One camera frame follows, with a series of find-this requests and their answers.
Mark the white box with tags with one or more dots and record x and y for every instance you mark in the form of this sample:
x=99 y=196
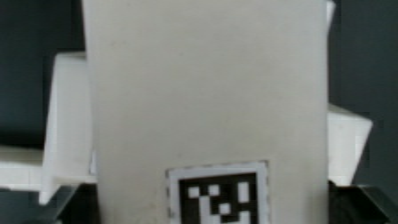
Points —
x=207 y=79

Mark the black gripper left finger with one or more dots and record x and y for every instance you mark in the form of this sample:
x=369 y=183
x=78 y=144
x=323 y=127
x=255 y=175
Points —
x=72 y=207

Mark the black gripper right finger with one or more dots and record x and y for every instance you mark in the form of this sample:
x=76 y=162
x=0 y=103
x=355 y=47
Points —
x=359 y=205

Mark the white cabinet body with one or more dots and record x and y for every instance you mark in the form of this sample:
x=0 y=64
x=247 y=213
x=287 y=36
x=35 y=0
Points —
x=67 y=159

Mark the white U-shaped table fence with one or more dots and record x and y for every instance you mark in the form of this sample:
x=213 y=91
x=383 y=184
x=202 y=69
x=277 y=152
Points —
x=19 y=168

